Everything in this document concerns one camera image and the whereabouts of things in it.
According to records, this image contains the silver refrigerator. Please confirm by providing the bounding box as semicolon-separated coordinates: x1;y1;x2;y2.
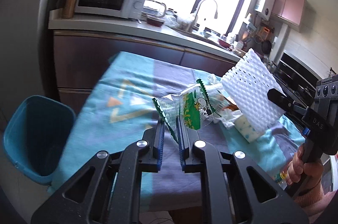
1;0;48;131

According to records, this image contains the black gas stove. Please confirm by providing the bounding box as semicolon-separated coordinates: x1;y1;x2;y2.
273;50;321;107

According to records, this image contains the white wall water heater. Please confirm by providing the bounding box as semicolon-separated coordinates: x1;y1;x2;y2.
254;0;275;21

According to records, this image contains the dark red food container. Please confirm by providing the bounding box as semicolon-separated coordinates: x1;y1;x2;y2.
146;15;165;27

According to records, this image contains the chrome kitchen faucet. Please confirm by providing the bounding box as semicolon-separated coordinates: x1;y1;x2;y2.
187;0;218;32

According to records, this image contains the blue plastic trash bin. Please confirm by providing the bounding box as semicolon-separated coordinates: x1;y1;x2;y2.
3;95;76;186

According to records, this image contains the person's right hand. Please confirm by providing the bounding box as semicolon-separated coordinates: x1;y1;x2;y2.
285;144;324;191

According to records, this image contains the red bowl on counter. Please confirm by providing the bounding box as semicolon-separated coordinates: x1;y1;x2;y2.
218;38;233;49

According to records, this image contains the glass electric kettle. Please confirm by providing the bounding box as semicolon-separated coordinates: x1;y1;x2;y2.
142;0;167;18

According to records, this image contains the pink wall cabinet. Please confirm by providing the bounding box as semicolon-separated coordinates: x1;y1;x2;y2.
271;0;306;27

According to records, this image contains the green white snack wrapper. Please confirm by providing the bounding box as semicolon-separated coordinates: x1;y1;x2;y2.
152;79;215;142

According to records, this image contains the teal grey patterned tablecloth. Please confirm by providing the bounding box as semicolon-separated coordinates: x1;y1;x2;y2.
49;51;307;212

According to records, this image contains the dark brown kitchen cabinet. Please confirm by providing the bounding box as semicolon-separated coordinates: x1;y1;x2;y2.
54;30;238;112

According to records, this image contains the pink sleeved right forearm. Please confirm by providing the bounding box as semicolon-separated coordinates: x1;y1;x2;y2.
295;183;336;223

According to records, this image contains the black frying pan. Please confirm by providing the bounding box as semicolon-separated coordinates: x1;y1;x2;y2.
261;40;272;55

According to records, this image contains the white blue-dotted paper cup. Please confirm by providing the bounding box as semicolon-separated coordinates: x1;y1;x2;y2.
234;115;263;143

